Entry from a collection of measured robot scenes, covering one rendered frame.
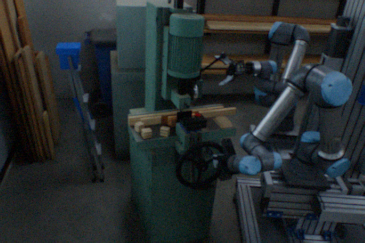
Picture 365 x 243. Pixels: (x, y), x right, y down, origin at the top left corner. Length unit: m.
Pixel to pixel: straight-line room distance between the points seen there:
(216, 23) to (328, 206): 2.56
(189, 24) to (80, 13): 2.56
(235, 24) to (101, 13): 1.58
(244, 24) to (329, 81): 2.68
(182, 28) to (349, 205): 1.21
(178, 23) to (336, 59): 0.81
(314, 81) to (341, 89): 0.10
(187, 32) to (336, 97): 0.75
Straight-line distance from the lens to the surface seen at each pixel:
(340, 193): 1.83
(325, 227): 2.29
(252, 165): 1.25
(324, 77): 1.28
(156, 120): 1.80
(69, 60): 2.32
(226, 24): 3.78
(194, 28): 1.60
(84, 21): 4.02
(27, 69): 2.80
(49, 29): 4.10
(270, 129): 1.39
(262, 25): 3.95
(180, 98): 1.74
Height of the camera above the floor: 1.79
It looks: 29 degrees down
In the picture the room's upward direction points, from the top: 4 degrees clockwise
